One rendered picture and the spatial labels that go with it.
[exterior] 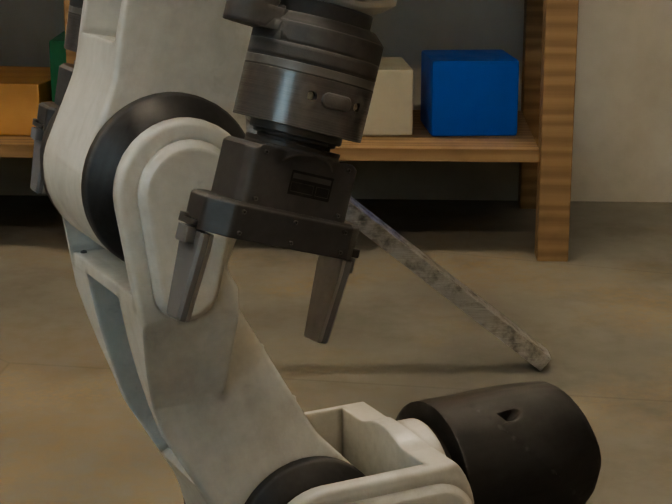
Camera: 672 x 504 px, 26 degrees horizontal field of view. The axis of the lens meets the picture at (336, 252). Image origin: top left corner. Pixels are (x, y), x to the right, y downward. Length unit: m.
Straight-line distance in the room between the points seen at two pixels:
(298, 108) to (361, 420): 0.54
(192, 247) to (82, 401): 1.52
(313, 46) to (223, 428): 0.42
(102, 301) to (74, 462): 0.97
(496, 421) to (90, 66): 0.51
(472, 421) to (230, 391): 0.26
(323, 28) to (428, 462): 0.51
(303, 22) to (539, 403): 0.60
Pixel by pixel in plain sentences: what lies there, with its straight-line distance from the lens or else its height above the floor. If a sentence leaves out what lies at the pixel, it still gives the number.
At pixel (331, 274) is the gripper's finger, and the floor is 0.58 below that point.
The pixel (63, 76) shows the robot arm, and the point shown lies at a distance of 1.43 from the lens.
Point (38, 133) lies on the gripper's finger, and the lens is 1.42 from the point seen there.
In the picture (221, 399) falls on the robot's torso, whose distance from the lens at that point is 1.23.
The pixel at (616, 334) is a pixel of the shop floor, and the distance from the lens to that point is 2.81.
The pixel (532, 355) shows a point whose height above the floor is 0.03.
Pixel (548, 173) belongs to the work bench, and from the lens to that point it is 3.26.
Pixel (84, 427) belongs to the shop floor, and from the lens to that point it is 2.35.
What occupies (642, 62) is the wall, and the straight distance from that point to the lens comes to 3.89.
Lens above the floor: 0.85
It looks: 15 degrees down
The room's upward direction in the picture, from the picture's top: straight up
